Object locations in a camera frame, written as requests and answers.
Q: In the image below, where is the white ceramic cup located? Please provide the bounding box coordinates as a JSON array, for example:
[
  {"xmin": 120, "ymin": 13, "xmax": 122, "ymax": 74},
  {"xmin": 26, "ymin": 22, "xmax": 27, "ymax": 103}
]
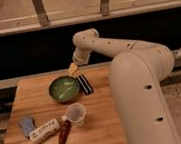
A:
[{"xmin": 65, "ymin": 103, "xmax": 86, "ymax": 127}]

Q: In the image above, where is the blue grey sponge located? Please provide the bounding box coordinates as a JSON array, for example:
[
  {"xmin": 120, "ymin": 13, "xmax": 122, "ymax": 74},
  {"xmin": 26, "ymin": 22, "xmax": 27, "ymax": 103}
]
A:
[{"xmin": 18, "ymin": 116, "xmax": 35, "ymax": 138}]

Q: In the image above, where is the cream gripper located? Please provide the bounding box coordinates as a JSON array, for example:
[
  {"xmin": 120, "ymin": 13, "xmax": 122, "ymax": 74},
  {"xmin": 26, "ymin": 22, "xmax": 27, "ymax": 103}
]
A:
[{"xmin": 67, "ymin": 63, "xmax": 94, "ymax": 95}]

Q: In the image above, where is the left metal window post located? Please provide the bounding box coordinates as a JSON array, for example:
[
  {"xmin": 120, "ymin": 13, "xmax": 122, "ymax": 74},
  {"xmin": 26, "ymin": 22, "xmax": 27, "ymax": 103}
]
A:
[{"xmin": 31, "ymin": 0, "xmax": 50, "ymax": 27}]

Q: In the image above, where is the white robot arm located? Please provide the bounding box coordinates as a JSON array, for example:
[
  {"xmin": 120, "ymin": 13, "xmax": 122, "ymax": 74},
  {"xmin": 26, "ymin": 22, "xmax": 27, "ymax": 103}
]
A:
[{"xmin": 72, "ymin": 28, "xmax": 181, "ymax": 144}]

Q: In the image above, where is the white labelled box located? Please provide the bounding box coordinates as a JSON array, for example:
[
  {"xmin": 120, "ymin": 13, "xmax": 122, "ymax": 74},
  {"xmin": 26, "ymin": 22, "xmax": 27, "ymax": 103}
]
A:
[{"xmin": 29, "ymin": 119, "xmax": 60, "ymax": 144}]

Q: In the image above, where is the green bowl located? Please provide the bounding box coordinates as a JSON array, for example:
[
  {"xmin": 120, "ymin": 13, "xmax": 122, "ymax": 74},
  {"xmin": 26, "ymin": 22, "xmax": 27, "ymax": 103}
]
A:
[{"xmin": 49, "ymin": 76, "xmax": 80, "ymax": 103}]

